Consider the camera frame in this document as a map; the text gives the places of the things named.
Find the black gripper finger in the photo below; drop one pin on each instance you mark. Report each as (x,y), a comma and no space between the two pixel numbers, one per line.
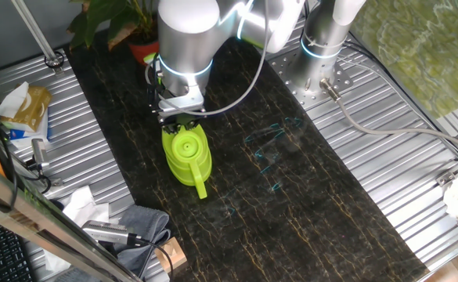
(192,125)
(170,128)

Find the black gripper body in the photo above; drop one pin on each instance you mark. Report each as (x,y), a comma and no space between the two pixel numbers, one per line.
(183,119)

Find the lime green watering can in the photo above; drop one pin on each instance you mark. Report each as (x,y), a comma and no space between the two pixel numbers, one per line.
(187,160)

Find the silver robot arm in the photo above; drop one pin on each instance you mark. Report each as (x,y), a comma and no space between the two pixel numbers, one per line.
(185,35)

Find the anthurium plant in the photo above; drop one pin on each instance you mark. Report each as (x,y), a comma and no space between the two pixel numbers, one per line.
(95,19)

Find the orange flower pot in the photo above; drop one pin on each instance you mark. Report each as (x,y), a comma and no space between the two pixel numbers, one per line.
(142,50)

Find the black marble pattern mat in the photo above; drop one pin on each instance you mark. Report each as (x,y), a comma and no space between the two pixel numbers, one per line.
(271,176)

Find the grey towel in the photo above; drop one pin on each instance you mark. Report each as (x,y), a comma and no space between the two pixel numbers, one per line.
(146,223)

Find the white tissue paper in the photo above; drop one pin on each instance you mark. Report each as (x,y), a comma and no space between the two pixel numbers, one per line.
(84,207)

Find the wooden block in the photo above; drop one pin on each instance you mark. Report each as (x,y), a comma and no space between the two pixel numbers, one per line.
(174,254)

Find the black computer mouse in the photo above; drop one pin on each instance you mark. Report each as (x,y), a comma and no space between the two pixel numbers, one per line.
(56,204)

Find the yellow tissue packet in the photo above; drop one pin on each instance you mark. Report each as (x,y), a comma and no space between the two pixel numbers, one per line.
(33,107)

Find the blue white package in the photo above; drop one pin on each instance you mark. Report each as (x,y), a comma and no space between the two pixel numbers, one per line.
(29,137)

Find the white tissue sheet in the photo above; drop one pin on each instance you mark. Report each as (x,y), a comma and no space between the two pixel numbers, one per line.
(12,101)

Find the silver tripod pole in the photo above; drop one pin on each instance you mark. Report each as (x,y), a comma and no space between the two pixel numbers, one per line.
(37,33)

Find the crumpled white tissue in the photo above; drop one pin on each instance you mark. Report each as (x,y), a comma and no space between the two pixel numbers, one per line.
(56,260)

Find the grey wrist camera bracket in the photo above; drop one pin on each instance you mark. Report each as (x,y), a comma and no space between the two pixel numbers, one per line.
(181,103)

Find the silver vented camera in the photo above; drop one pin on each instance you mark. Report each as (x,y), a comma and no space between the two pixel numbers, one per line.
(103,231)

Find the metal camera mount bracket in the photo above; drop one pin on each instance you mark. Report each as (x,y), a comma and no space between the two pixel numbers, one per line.
(57,181)

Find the small silver camera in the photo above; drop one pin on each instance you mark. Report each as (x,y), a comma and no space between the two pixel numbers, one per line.
(40,153)

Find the metal frame bar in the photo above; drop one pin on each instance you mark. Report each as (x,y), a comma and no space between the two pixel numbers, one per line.
(37,219)

